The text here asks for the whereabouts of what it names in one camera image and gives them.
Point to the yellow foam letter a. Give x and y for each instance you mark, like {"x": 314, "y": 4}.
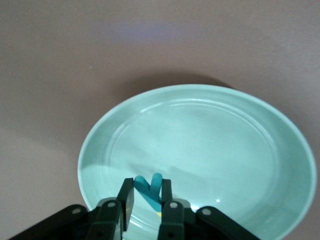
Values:
{"x": 159, "y": 214}

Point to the teal foam letter y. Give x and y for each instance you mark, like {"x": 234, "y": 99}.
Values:
{"x": 152, "y": 197}

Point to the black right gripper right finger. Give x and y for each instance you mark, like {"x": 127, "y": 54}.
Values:
{"x": 175, "y": 220}

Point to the light green plate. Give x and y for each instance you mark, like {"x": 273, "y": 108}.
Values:
{"x": 200, "y": 150}

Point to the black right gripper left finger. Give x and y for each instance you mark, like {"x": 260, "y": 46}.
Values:
{"x": 110, "y": 220}

